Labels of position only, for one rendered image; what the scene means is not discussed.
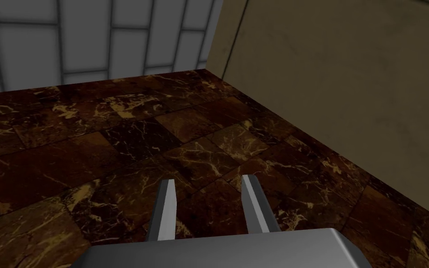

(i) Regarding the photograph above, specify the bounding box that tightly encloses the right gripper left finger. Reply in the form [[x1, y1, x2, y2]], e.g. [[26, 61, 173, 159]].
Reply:
[[146, 179, 178, 242]]

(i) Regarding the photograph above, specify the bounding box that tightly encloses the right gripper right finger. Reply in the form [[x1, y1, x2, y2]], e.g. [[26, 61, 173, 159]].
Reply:
[[241, 174, 282, 235]]

